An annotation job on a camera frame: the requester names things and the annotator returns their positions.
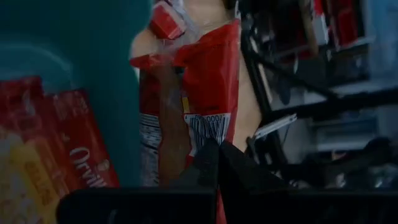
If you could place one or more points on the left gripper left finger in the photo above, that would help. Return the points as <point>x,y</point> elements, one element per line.
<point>140,207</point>

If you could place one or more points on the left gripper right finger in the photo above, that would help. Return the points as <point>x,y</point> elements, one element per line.
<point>295,208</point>

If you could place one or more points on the red popcorn bag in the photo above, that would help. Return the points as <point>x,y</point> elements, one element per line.
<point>81,140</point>
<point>211,81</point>
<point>164,21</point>
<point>18,99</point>

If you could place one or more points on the teal plastic basket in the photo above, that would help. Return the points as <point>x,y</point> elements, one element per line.
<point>102,93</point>

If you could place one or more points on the red cardboard box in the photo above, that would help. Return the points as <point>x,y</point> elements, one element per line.
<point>345,21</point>

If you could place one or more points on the white metal bracket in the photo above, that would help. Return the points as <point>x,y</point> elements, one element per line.
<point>275,126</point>

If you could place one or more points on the black frame post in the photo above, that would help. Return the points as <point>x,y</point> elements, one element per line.
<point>253,71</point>

